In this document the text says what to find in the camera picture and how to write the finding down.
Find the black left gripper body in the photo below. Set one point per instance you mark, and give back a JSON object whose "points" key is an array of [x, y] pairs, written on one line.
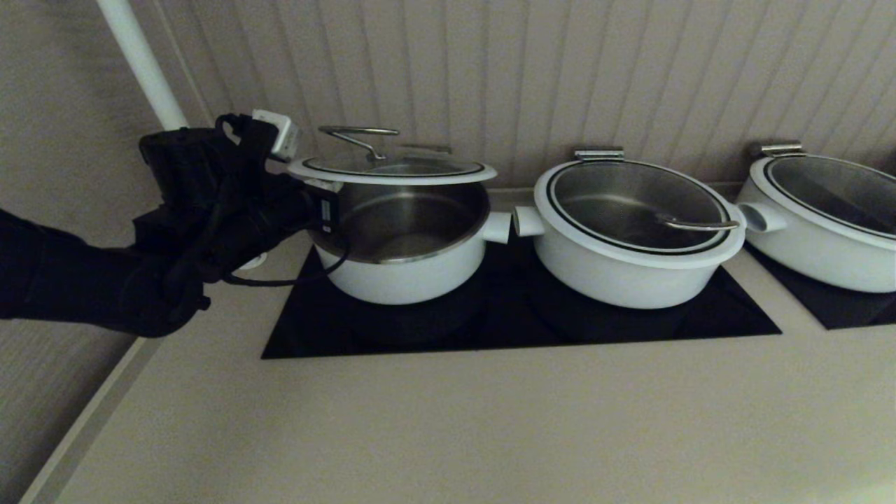
{"points": [[273, 222]]}

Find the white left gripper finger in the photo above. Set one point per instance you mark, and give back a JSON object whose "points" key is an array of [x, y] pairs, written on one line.
{"points": [[323, 185]]}

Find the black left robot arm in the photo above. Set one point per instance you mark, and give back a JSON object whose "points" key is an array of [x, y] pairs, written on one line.
{"points": [[70, 287]]}

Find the white round cooking pot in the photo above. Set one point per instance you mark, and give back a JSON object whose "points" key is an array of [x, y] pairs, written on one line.
{"points": [[399, 280], [616, 283], [812, 259]]}

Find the white slanted metal pole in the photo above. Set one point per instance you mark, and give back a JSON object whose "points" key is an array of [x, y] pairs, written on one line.
{"points": [[140, 63]]}

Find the wide black glass cooktop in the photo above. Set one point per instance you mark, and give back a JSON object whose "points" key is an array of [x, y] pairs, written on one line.
{"points": [[504, 322]]}

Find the narrow black glass cooktop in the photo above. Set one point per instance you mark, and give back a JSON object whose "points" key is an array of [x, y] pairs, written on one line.
{"points": [[854, 311]]}

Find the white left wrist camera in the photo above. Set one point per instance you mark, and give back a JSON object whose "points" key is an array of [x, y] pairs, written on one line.
{"points": [[280, 134]]}

